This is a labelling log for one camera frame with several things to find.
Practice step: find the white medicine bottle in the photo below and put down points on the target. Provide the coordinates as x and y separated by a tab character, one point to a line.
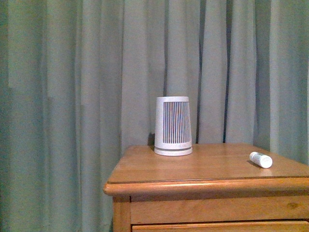
261	160

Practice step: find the wooden nightstand drawer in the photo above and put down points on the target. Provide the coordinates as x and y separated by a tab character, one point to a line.
247	226

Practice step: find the white slatted air purifier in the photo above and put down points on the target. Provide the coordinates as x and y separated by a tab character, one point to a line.
173	126

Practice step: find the grey-green curtain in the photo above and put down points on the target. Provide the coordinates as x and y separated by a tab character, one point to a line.
79	81

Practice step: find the wooden nightstand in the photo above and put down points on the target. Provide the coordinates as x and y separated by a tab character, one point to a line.
216	183

